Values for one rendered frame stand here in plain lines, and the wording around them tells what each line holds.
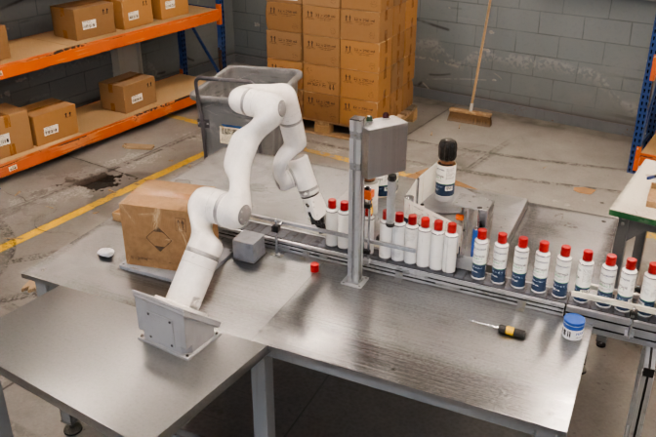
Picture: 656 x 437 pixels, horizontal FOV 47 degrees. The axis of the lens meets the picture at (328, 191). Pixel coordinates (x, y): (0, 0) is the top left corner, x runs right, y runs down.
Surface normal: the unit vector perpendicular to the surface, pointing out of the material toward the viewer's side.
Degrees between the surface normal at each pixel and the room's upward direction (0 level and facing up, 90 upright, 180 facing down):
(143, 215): 90
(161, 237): 90
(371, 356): 0
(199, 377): 0
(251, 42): 90
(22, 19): 90
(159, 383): 0
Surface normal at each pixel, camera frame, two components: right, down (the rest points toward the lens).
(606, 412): 0.00, -0.91
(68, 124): 0.83, 0.24
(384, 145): 0.51, 0.37
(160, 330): -0.53, 0.36
